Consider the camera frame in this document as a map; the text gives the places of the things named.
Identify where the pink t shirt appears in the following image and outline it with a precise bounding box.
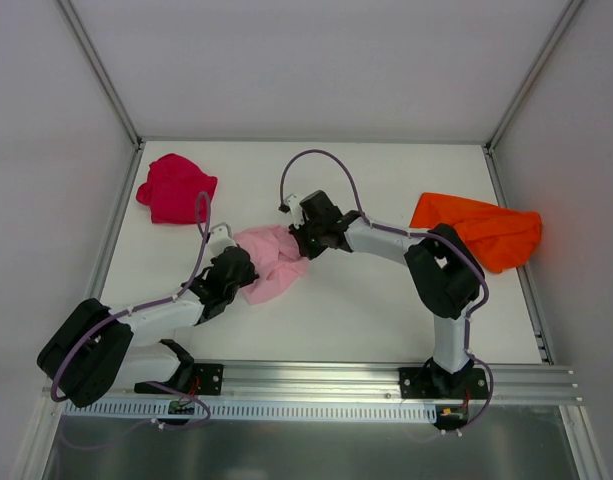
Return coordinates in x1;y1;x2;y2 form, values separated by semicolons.
234;225;309;305

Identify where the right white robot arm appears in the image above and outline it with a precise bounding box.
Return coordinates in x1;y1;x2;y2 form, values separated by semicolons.
279;190;488;398

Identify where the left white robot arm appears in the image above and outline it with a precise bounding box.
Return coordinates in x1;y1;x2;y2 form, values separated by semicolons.
37;246;258;407

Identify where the red t shirt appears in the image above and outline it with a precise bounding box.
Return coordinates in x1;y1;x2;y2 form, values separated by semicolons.
135;153;218;225

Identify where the orange t shirt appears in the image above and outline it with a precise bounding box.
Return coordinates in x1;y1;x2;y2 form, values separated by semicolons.
410;192;542;274

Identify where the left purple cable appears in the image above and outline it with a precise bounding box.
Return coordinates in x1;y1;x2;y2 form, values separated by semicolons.
50;191;212;434

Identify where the purple cable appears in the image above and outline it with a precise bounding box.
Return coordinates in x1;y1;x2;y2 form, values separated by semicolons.
278;148;495;432
50;191;212;434

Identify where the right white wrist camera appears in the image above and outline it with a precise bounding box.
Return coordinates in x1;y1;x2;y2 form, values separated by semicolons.
278;194;305;226

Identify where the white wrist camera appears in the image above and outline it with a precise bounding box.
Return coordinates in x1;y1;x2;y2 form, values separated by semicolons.
207;222;237;256
278;194;305;226

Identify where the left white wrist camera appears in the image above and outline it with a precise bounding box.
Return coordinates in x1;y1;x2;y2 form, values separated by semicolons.
207;222;237;256

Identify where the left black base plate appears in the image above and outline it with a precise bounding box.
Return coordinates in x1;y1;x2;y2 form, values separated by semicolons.
134;362;224;396

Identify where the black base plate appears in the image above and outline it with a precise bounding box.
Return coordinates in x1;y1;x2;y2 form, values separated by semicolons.
134;362;224;396
398;366;489;400

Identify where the aluminium front rail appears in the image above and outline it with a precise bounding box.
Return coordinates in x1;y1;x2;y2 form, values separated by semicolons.
102;361;583;405

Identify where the left aluminium side rail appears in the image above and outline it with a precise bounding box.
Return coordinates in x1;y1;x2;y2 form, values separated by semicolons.
78;142;145;304

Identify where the aluminium side rail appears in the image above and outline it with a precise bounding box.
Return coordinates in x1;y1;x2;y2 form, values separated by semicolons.
482;145;556;365
78;142;145;304

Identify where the white slotted cable duct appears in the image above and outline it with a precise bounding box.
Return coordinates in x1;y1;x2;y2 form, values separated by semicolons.
64;398;437;424

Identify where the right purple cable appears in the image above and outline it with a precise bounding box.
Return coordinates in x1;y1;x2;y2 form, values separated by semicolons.
278;148;495;432

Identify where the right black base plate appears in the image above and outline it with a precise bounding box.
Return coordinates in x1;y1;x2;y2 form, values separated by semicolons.
398;366;489;400

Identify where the right aluminium side rail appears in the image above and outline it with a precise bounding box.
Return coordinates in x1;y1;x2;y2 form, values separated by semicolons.
482;145;556;365

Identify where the left aluminium frame post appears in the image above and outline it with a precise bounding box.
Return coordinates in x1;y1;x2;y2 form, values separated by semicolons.
54;0;142;149

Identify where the aluminium frame post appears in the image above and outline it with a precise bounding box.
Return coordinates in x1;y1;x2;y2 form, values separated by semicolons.
484;0;586;151
54;0;142;149

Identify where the right aluminium frame post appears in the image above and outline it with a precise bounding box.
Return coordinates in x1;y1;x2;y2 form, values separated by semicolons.
484;0;586;151

